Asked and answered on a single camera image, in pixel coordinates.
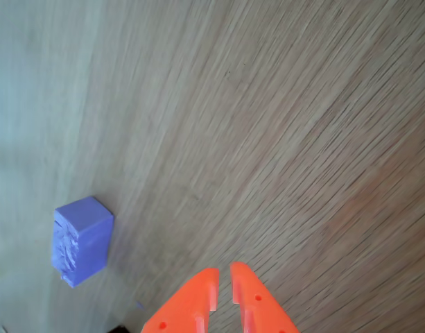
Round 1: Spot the purple block with rough face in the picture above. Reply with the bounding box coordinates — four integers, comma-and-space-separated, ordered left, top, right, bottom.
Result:
51, 196, 115, 289

